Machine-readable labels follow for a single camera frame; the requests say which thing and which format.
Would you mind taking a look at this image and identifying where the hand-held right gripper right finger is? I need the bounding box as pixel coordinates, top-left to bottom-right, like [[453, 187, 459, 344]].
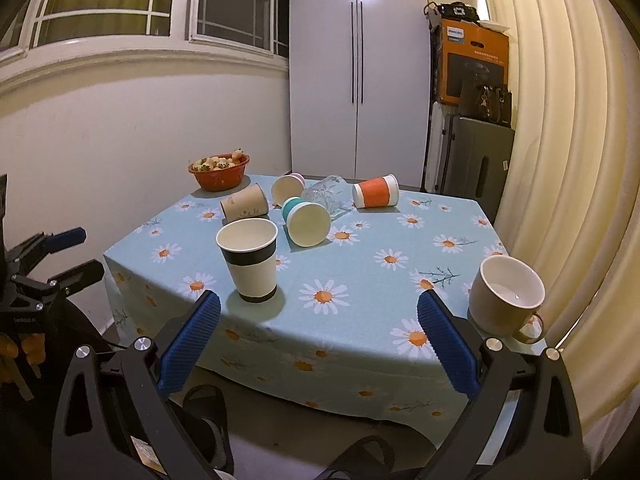
[[418, 289, 584, 480]]

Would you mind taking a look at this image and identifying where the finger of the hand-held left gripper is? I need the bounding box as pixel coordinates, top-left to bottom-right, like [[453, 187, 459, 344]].
[[2, 227, 86, 273], [12, 259, 105, 313]]

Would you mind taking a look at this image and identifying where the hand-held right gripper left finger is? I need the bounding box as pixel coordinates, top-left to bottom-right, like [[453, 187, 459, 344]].
[[51, 290, 222, 480]]

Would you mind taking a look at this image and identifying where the teal white paper cup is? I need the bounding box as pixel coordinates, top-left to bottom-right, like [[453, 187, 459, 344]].
[[281, 196, 332, 248]]

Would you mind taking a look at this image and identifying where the black banded white paper cup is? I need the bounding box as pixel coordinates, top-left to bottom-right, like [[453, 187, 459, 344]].
[[215, 218, 279, 304]]

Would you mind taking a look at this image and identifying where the brown paper cup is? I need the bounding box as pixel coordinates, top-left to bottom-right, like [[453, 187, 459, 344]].
[[220, 183, 270, 225]]

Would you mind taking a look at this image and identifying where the orange white paper cup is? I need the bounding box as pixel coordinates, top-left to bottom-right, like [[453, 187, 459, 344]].
[[352, 174, 400, 210]]

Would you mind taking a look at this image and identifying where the pink paper cup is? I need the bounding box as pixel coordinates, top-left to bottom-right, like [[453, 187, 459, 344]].
[[271, 173, 306, 206]]

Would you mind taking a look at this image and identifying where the clear glass cup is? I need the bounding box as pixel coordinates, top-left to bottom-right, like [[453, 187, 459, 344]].
[[301, 175, 353, 220]]

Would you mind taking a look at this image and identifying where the person's left hand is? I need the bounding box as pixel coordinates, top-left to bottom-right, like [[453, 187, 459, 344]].
[[0, 332, 47, 386]]

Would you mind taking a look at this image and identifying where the beige ceramic mug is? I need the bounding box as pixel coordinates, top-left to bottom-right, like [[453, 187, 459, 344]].
[[468, 255, 547, 345]]

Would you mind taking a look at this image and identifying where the black slipper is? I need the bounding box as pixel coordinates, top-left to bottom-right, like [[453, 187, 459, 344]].
[[181, 385, 236, 477], [325, 435, 442, 480]]

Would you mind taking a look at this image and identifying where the blue daisy tablecloth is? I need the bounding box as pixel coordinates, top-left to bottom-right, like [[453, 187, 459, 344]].
[[102, 174, 549, 423]]

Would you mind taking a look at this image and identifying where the red plastic basket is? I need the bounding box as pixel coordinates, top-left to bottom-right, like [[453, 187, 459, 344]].
[[188, 154, 250, 192]]

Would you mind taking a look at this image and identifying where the pile of pale fruits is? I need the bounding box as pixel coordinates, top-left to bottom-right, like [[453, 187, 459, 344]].
[[193, 147, 247, 172]]

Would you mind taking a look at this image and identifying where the grey suitcase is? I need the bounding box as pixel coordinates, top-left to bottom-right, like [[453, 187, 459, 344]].
[[440, 114, 516, 212]]

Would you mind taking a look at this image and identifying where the white suitcase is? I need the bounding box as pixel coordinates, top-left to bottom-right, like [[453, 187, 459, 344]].
[[424, 102, 447, 194]]

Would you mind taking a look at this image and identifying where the white framed window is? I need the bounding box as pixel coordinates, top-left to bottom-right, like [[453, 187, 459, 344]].
[[0, 0, 291, 60]]

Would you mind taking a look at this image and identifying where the cream curtain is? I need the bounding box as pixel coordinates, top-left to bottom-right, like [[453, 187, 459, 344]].
[[472, 0, 640, 461]]

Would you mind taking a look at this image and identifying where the black handbag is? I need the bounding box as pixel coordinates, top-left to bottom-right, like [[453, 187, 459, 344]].
[[457, 80, 514, 126]]

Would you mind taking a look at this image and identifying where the orange cardboard box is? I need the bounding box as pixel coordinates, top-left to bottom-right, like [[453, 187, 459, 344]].
[[434, 18, 510, 106]]

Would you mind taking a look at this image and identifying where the white wardrobe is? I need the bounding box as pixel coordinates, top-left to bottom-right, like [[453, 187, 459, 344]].
[[289, 0, 437, 189]]

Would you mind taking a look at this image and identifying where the black camera bag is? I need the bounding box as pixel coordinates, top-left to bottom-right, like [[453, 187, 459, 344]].
[[424, 2, 479, 24]]

